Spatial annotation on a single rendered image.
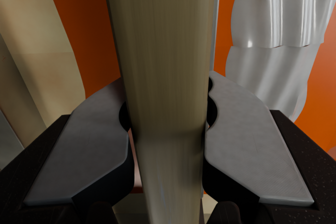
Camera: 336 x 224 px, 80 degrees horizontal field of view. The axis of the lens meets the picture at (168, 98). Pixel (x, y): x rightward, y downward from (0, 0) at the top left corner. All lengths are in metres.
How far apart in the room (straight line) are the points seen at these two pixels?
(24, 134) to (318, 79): 0.27
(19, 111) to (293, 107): 0.25
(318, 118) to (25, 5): 0.27
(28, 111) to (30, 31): 0.08
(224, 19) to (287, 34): 0.05
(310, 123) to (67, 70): 0.24
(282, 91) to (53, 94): 0.21
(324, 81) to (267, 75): 0.06
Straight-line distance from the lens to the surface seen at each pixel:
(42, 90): 0.22
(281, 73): 0.19
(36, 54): 0.21
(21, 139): 0.23
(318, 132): 0.26
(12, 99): 0.22
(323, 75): 0.22
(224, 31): 0.17
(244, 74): 0.18
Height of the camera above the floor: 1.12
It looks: 57 degrees down
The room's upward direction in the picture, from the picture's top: 177 degrees counter-clockwise
